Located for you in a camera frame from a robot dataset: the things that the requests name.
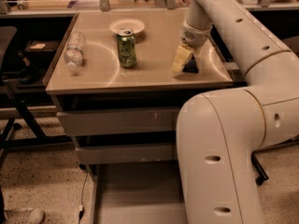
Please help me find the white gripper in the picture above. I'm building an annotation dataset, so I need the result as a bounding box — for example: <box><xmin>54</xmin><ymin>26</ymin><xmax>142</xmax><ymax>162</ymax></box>
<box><xmin>172</xmin><ymin>21</ymin><xmax>212</xmax><ymax>74</ymax></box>

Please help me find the dark blue rxbar wrapper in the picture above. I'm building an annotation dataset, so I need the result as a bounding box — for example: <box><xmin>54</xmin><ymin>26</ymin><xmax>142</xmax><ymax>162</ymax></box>
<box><xmin>183</xmin><ymin>57</ymin><xmax>199</xmax><ymax>74</ymax></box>

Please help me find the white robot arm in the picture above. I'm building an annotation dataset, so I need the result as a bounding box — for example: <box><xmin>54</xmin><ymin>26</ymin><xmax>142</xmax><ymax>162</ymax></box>
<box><xmin>177</xmin><ymin>0</ymin><xmax>299</xmax><ymax>224</ymax></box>

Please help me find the grey top drawer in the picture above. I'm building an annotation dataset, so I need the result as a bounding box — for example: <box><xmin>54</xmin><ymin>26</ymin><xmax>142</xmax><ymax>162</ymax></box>
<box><xmin>57</xmin><ymin>107</ymin><xmax>178</xmax><ymax>136</ymax></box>

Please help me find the grey drawer cabinet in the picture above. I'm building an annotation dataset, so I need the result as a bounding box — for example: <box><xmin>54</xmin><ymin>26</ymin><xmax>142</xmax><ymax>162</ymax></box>
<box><xmin>42</xmin><ymin>8</ymin><xmax>235</xmax><ymax>182</ymax></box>

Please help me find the grey middle drawer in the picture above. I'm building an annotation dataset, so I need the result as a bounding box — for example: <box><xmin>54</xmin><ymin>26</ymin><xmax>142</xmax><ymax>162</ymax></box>
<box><xmin>76</xmin><ymin>143</ymin><xmax>177</xmax><ymax>165</ymax></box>

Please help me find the grey open bottom drawer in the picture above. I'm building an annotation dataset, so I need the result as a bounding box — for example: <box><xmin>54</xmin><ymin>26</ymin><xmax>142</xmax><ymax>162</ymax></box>
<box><xmin>90</xmin><ymin>161</ymin><xmax>188</xmax><ymax>224</ymax></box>

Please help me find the white paper plate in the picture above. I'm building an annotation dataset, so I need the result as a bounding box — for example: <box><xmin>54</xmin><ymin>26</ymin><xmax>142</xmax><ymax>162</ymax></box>
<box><xmin>109</xmin><ymin>19</ymin><xmax>145</xmax><ymax>35</ymax></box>

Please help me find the green soda can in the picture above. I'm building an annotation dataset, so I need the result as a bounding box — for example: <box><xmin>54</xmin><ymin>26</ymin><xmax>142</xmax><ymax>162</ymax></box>
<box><xmin>117</xmin><ymin>28</ymin><xmax>136</xmax><ymax>68</ymax></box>

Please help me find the clear plastic water bottle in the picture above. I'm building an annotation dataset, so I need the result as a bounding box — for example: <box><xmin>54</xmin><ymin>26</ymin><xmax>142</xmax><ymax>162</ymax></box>
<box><xmin>64</xmin><ymin>32</ymin><xmax>86</xmax><ymax>74</ymax></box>

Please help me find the black wheeled stand leg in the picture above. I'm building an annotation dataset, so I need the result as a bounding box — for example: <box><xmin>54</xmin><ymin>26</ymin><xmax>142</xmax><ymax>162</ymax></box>
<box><xmin>251</xmin><ymin>152</ymin><xmax>269</xmax><ymax>186</ymax></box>

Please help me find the black box with note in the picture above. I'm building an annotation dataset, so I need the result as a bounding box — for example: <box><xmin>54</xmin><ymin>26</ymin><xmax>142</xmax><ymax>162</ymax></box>
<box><xmin>25</xmin><ymin>40</ymin><xmax>60</xmax><ymax>52</ymax></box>

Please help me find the white sneaker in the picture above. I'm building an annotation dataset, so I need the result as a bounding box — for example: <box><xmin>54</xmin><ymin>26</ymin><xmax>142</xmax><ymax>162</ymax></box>
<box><xmin>4</xmin><ymin>208</ymin><xmax>45</xmax><ymax>224</ymax></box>

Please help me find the black floor cable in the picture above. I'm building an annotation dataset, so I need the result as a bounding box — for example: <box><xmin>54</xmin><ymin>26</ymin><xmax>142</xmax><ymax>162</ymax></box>
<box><xmin>78</xmin><ymin>171</ymin><xmax>90</xmax><ymax>224</ymax></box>

